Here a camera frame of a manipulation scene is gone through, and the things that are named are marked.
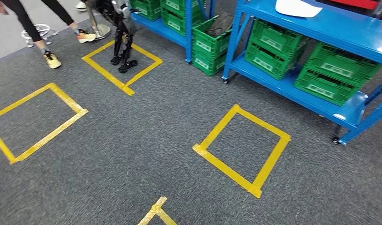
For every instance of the blue steel shelf rack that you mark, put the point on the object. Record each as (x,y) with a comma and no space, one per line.
(333,34)
(166,31)

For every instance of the white plastic cover part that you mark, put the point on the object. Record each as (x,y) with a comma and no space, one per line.
(296,7)

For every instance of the black humanoid robot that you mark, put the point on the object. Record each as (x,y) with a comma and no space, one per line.
(127,54)

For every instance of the yellow floor tape square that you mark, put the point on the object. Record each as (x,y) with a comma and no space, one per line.
(271,161)
(107,73)

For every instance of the person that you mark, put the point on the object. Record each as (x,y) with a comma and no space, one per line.
(81,5)
(24,21)

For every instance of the chrome five-leg stool base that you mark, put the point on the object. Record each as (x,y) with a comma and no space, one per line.
(41,31)

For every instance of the red barrier belt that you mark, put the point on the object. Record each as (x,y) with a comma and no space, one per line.
(355,3)

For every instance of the black stanchion post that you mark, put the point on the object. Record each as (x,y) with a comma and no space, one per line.
(381,7)

